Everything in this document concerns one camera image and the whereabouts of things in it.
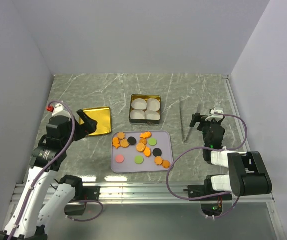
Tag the white paper cup top-right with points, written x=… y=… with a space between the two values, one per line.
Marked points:
x=153 y=104

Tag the white paper cup top-left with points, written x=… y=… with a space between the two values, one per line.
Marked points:
x=139 y=104

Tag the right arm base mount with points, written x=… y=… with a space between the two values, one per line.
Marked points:
x=211 y=206

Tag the lavender tray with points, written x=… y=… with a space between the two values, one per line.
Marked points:
x=129 y=165

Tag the orange swirl cookie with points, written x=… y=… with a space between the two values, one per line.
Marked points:
x=143 y=141

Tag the green round cookie lower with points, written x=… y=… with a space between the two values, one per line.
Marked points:
x=139 y=159

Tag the orange flower cookie corner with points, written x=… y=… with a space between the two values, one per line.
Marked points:
x=166 y=164

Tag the orange waffle round cookie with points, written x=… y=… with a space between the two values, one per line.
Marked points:
x=124 y=143

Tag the black round cookie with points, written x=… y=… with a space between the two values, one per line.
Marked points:
x=132 y=141
x=157 y=152

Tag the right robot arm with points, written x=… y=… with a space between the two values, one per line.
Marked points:
x=247 y=173

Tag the white paper cup bottom-right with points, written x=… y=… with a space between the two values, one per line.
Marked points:
x=152 y=115

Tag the green round cookie upper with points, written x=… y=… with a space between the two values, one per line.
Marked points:
x=152 y=141

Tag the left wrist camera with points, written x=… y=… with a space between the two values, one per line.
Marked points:
x=58 y=110

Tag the orange flower cookie lower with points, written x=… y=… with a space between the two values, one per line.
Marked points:
x=158 y=160

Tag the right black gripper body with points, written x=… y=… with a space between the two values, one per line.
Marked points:
x=204 y=126

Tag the white paper cup bottom-left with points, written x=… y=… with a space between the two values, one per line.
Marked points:
x=137 y=114

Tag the orange fish cookie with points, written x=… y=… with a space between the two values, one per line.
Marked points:
x=146 y=135
x=116 y=142
x=147 y=152

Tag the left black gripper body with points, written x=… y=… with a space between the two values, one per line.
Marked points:
x=81 y=131

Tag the gold cookie tin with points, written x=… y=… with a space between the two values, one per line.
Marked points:
x=145 y=97

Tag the orange fish cookie top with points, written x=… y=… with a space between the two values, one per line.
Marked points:
x=146 y=135

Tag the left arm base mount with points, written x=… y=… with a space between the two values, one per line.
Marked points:
x=77 y=206

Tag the orange waffle cookie centre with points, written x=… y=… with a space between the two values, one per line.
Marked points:
x=140 y=147

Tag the orange flower cookie top-left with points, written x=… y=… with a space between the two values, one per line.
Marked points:
x=121 y=135

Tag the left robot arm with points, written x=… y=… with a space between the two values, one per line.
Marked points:
x=33 y=217

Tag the green round cookie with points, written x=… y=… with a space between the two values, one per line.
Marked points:
x=139 y=159
x=152 y=141

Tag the gold tin lid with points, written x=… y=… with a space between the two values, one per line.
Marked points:
x=103 y=116

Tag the pink round cookie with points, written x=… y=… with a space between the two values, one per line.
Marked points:
x=120 y=158

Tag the metal tongs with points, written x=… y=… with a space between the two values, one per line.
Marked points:
x=186 y=128

